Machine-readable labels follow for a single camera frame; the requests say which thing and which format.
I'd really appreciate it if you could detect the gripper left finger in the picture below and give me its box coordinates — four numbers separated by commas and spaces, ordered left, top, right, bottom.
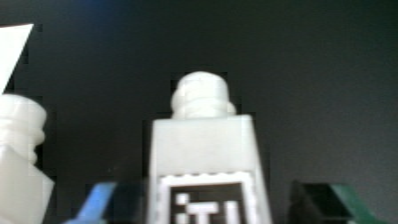
64, 182, 146, 224

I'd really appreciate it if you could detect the white sheet with AprilTags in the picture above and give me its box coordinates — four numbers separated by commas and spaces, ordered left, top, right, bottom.
0, 24, 34, 93

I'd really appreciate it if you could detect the white table leg with tag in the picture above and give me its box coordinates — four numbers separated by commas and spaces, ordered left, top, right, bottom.
146, 71, 272, 224

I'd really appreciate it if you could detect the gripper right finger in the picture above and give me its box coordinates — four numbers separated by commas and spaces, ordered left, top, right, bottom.
288, 181, 386, 224

